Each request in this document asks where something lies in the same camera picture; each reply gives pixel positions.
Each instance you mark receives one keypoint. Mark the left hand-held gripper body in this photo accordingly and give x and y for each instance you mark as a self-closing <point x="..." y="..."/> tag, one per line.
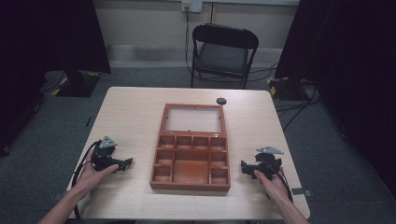
<point x="104" y="155"/>

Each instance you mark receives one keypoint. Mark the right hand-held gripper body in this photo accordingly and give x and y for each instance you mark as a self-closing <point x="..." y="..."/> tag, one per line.
<point x="267" y="163"/>

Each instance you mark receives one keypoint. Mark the person's right hand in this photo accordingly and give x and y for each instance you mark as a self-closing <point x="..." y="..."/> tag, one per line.
<point x="274" y="188"/>

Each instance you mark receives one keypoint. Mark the person's left hand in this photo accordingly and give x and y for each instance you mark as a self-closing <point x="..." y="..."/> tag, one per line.
<point x="88" y="179"/>

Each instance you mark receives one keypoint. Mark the grey table clamp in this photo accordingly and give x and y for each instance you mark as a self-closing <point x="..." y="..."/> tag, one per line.
<point x="302" y="192"/>

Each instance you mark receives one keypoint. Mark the brown wooden organizer tray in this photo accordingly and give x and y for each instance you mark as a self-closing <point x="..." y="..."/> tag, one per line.
<point x="190" y="174"/>

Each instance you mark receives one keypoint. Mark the small dark round object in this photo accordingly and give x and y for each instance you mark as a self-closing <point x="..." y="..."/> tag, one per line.
<point x="221" y="100"/>

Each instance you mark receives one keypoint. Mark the stand base with striped tape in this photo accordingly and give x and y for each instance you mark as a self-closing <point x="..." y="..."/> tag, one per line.
<point x="77" y="85"/>
<point x="285" y="88"/>

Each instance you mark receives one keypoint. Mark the black folding chair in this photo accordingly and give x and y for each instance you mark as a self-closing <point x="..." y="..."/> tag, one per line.
<point x="222" y="56"/>

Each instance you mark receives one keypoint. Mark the white wall outlet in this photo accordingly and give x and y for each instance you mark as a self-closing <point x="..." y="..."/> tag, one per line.
<point x="191" y="5"/>

